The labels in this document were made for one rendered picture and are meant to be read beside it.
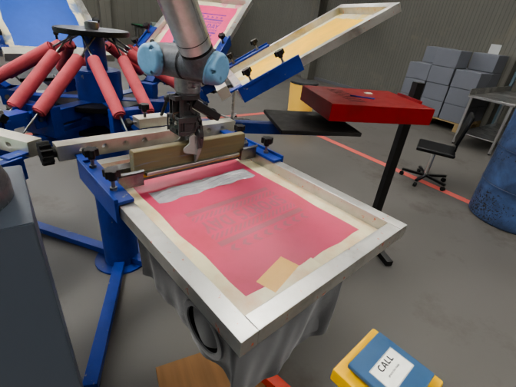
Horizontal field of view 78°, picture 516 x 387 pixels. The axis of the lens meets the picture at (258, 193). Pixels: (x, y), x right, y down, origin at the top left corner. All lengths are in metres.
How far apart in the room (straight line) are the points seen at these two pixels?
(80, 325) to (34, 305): 1.42
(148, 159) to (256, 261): 0.45
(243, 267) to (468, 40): 7.72
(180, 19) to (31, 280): 0.52
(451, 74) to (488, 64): 0.62
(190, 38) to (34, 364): 0.63
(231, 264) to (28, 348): 0.37
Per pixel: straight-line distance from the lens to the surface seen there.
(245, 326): 0.57
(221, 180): 1.05
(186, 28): 0.73
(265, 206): 0.94
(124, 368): 1.74
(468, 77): 6.79
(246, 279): 0.69
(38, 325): 0.56
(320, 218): 0.93
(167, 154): 1.00
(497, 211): 3.56
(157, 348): 1.77
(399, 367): 0.62
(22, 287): 0.51
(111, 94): 1.45
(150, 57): 0.85
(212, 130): 1.35
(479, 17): 8.15
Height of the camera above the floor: 1.43
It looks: 29 degrees down
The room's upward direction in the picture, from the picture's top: 7 degrees clockwise
